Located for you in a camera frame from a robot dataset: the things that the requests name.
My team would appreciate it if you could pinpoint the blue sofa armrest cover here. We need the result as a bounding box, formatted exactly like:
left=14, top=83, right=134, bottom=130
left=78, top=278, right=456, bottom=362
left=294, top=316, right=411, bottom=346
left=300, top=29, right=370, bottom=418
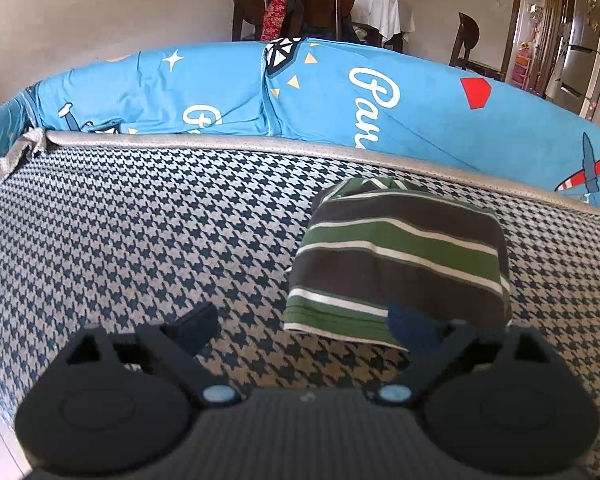
left=0, top=94, right=41, bottom=177

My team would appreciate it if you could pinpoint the blue cushion with star print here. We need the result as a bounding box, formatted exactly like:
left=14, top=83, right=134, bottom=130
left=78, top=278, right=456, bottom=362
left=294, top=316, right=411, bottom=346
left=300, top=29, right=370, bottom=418
left=27, top=42, right=271, bottom=137

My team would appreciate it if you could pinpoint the pink drawer stand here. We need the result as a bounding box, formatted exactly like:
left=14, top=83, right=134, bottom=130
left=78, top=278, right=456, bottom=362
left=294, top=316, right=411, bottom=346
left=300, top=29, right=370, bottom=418
left=511, top=42, right=534, bottom=91

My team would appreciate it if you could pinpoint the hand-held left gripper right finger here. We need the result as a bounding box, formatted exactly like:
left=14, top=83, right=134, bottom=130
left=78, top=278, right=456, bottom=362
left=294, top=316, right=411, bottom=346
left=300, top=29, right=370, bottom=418
left=366, top=305, right=555, bottom=406

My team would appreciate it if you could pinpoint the brown wooden chair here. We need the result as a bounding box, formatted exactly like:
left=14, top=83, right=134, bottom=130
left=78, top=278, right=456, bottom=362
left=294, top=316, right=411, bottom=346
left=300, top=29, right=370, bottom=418
left=230, top=0, right=277, bottom=43
left=292, top=0, right=357, bottom=41

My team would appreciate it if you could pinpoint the dark round-back wooden chair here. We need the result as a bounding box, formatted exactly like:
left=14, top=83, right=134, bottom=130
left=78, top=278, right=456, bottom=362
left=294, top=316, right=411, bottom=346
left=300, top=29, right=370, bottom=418
left=449, top=11, right=507, bottom=82

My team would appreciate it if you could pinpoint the houndstooth sofa seat cover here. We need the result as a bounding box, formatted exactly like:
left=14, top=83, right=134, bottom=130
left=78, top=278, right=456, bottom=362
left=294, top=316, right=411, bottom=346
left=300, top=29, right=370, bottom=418
left=0, top=129, right=600, bottom=480

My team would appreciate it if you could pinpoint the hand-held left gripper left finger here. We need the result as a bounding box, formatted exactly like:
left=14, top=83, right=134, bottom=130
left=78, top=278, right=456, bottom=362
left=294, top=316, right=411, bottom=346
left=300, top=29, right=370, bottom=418
left=65, top=304, right=241, bottom=407

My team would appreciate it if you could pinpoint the brown door frame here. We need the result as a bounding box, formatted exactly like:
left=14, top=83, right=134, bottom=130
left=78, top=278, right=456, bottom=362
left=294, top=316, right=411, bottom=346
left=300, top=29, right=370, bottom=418
left=500, top=0, right=578, bottom=98

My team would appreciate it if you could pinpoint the green brown striped shirt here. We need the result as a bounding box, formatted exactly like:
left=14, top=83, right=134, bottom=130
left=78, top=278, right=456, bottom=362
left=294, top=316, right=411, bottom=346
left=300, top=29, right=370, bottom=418
left=282, top=176, right=512, bottom=351

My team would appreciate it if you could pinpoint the silver refrigerator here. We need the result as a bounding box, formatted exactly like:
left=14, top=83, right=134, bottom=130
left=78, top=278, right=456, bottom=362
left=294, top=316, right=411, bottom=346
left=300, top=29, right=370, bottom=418
left=554, top=0, right=600, bottom=117

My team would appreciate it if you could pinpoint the table with white tablecloth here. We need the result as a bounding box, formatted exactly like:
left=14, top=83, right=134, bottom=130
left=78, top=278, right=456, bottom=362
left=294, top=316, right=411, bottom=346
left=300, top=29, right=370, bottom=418
left=352, top=0, right=417, bottom=53

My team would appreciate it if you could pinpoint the blue cushion with plane print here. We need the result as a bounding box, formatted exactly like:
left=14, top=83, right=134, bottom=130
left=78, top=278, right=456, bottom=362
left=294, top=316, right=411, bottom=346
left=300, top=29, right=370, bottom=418
left=262, top=39, right=600, bottom=206

